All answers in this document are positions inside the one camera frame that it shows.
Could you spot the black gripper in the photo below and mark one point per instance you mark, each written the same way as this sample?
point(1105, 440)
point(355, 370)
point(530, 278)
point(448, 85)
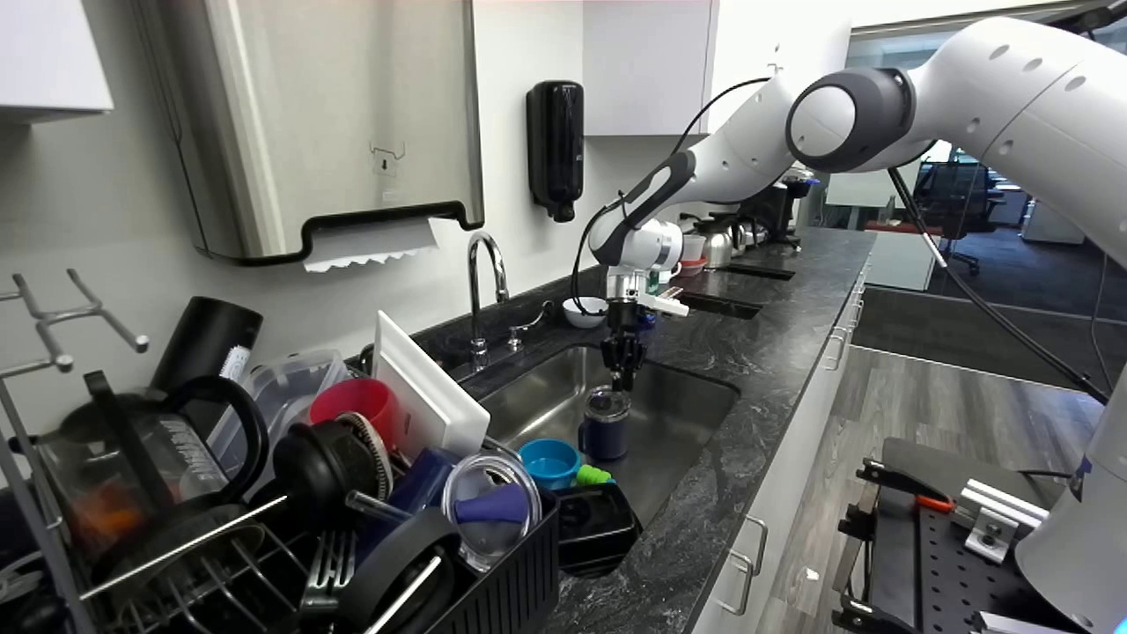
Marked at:
point(628, 330)

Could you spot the navy blue thermos cup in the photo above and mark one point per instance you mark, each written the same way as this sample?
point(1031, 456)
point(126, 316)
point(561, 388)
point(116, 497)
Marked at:
point(605, 440)

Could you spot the metal mug tree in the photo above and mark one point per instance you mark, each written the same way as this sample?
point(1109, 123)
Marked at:
point(55, 319)

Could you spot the steel paper towel dispenser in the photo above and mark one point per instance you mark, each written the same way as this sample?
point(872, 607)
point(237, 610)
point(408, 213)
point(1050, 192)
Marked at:
point(328, 117)

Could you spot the black coffee machine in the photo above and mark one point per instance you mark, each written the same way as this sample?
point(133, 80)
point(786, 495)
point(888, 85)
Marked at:
point(767, 216)

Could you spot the chrome faucet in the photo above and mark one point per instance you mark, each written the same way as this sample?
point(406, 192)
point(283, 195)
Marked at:
point(475, 294)

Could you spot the small white upper cabinet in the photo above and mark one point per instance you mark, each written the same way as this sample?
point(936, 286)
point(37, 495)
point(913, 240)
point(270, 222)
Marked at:
point(55, 46)

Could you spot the glass coffee carafe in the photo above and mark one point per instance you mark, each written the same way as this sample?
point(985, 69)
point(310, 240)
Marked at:
point(126, 469)

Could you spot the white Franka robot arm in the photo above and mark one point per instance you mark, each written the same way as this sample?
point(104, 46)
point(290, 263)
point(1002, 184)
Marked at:
point(1031, 93)

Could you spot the black round pan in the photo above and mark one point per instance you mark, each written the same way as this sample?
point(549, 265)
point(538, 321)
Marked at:
point(393, 565)

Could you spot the clear plastic container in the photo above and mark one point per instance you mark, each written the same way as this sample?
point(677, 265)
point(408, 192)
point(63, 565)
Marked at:
point(285, 382)

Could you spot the white paper towel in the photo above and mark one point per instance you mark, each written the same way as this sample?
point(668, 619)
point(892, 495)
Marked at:
point(369, 246)

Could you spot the black tumbler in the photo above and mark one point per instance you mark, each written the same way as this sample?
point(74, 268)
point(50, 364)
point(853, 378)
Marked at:
point(204, 340)

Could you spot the aluminium bracket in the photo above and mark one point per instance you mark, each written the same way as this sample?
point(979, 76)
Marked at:
point(997, 515)

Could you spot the black perforated breadboard table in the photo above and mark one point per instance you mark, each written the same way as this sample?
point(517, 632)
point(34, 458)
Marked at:
point(936, 575)

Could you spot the white lower cabinet drawers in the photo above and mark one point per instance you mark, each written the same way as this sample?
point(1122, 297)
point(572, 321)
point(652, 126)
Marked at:
point(763, 540)

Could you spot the white cutting board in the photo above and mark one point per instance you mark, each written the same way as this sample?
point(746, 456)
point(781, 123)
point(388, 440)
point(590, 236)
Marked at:
point(426, 393)

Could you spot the dark office chair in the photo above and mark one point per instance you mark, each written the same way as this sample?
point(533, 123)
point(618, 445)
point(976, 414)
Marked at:
point(956, 195)

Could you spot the black fork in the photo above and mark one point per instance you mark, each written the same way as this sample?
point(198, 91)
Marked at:
point(333, 570)

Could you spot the black clamp with orange trigger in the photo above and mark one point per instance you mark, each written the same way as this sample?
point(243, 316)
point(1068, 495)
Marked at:
point(900, 479)

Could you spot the red plastic cup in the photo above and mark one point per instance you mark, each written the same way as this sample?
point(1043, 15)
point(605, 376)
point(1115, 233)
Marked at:
point(353, 400)

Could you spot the stainless steel sink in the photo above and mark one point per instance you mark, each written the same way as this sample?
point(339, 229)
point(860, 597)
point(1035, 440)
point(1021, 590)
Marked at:
point(549, 400)

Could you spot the black wall soap dispenser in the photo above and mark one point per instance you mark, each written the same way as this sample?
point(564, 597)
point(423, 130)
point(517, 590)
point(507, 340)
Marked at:
point(556, 145)

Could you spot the black plastic food container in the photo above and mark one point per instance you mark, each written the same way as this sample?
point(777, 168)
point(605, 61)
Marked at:
point(597, 530)

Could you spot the black counter tray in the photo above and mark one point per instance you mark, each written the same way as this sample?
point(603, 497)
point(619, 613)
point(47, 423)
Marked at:
point(718, 303)

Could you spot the black dish rack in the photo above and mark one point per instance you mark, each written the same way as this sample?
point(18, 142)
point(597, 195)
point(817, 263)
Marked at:
point(506, 595)

